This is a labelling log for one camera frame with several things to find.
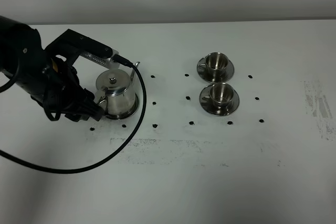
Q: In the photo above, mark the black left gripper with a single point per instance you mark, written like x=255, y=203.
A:
x=56, y=88

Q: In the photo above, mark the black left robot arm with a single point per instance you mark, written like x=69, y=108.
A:
x=22, y=52

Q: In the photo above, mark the stainless steel teapot coaster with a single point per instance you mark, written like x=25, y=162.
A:
x=120, y=108

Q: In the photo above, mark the near stainless steel saucer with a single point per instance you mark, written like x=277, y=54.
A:
x=224, y=111

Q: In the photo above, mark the stainless steel saucer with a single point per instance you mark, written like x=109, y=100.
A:
x=224, y=111
x=208, y=78

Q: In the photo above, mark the far stainless steel saucer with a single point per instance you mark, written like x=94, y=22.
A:
x=208, y=78

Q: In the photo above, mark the near stainless steel teacup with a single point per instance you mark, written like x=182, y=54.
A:
x=218, y=95

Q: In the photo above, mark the stainless steel teacup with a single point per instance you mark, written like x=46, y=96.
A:
x=214, y=64
x=218, y=95

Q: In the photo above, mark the far stainless steel teacup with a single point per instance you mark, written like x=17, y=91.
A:
x=214, y=64

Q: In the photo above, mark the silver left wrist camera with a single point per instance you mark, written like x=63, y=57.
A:
x=105, y=61

